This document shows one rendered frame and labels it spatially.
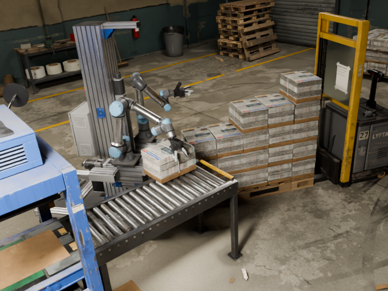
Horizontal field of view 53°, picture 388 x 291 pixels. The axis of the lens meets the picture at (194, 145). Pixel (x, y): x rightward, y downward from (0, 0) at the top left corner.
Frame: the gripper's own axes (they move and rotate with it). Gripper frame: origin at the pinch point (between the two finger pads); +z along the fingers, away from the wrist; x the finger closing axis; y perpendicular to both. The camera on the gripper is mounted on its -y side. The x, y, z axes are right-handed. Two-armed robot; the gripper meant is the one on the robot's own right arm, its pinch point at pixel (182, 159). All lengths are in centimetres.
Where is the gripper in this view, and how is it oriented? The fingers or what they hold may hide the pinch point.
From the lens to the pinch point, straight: 322.1
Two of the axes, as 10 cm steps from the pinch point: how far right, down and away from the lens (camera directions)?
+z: 3.6, 9.3, 0.2
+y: -5.0, 1.8, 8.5
